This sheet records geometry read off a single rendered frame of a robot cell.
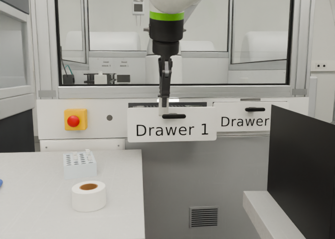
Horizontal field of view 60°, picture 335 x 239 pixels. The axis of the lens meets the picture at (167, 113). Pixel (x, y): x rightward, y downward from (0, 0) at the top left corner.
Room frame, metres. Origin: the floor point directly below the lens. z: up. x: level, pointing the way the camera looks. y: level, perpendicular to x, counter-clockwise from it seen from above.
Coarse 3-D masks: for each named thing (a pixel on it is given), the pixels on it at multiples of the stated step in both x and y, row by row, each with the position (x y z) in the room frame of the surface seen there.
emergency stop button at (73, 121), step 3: (69, 117) 0.97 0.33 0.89; (72, 117) 0.96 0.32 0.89; (75, 117) 0.97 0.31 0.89; (69, 120) 0.96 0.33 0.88; (72, 120) 0.96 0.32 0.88; (75, 120) 0.96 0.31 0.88; (78, 120) 0.97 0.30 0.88; (69, 123) 0.96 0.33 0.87; (72, 123) 0.96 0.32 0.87; (75, 123) 0.96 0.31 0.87; (78, 123) 0.97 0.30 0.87; (72, 126) 0.97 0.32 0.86; (75, 126) 0.97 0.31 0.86
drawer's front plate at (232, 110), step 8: (216, 104) 1.07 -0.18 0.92; (224, 104) 1.07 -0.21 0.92; (232, 104) 1.07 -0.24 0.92; (240, 104) 1.08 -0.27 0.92; (248, 104) 1.08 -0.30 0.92; (256, 104) 1.08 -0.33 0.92; (264, 104) 1.09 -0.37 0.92; (272, 104) 1.09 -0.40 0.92; (280, 104) 1.09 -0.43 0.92; (288, 104) 1.10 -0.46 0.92; (224, 112) 1.07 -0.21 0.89; (232, 112) 1.08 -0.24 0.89; (240, 112) 1.08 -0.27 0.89; (248, 112) 1.08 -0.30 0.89; (256, 112) 1.08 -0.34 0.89; (264, 112) 1.09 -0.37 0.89; (224, 120) 1.07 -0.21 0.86; (240, 120) 1.08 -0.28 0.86; (248, 120) 1.08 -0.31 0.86; (256, 120) 1.08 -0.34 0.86; (264, 120) 1.09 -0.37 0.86; (224, 128) 1.07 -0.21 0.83; (232, 128) 1.08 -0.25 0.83; (240, 128) 1.08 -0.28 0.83; (248, 128) 1.08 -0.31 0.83; (256, 128) 1.08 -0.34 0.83; (264, 128) 1.09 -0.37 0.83
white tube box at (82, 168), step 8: (80, 152) 0.86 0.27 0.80; (64, 160) 0.79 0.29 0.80; (72, 160) 0.79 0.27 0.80; (80, 160) 0.79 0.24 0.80; (64, 168) 0.73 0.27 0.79; (72, 168) 0.74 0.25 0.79; (80, 168) 0.75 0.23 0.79; (88, 168) 0.75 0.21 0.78; (96, 168) 0.76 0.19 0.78; (64, 176) 0.73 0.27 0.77; (72, 176) 0.74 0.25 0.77; (80, 176) 0.74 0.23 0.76; (88, 176) 0.75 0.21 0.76
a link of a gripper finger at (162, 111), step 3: (159, 99) 0.88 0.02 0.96; (168, 99) 0.88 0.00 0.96; (159, 102) 0.88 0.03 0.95; (168, 102) 0.88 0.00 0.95; (159, 105) 0.88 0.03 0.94; (159, 108) 0.88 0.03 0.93; (162, 108) 0.89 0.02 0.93; (165, 108) 0.89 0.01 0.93; (159, 111) 0.89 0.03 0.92; (162, 111) 0.89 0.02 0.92; (165, 111) 0.89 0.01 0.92; (159, 114) 0.89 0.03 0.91; (162, 114) 0.89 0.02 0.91
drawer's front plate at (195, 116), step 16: (128, 112) 0.90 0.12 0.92; (144, 112) 0.91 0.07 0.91; (176, 112) 0.92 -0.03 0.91; (192, 112) 0.92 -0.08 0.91; (208, 112) 0.93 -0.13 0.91; (128, 128) 0.90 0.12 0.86; (144, 128) 0.91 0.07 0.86; (160, 128) 0.91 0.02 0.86; (176, 128) 0.92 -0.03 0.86; (192, 128) 0.92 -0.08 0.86; (208, 128) 0.93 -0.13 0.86
